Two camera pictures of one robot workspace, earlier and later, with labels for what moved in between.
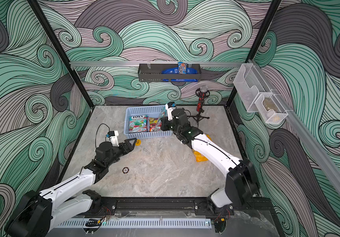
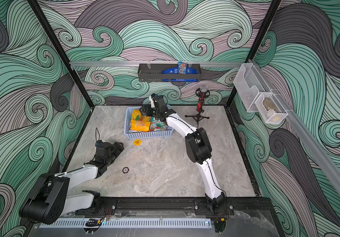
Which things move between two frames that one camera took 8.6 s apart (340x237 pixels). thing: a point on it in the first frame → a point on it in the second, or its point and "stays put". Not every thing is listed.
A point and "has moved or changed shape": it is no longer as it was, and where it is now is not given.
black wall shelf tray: x=153 y=72 stays put
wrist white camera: x=170 y=106 → x=152 y=101
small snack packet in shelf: x=182 y=67 stays put
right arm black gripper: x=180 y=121 → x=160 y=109
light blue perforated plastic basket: x=152 y=111 stays put
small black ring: x=125 y=170 stays put
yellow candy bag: x=199 y=157 has moved or changed shape
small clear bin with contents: x=271 y=108 stays put
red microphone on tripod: x=202 y=93 stays put
